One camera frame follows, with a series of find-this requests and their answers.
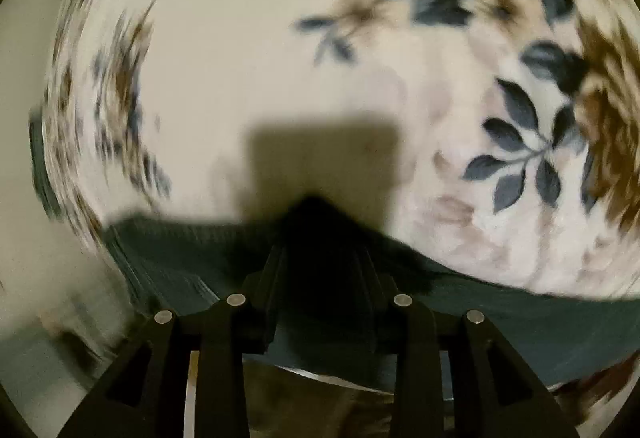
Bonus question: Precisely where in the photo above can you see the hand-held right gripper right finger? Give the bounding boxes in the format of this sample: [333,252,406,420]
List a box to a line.
[315,203,581,438]

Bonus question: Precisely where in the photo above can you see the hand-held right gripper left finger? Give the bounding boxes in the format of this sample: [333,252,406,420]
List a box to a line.
[57,203,311,438]

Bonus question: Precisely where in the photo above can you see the dark denim pants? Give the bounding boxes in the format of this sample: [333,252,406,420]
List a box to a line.
[102,195,640,394]

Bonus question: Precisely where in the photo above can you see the floral bedsheet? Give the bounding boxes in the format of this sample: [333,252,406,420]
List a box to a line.
[40,0,640,419]

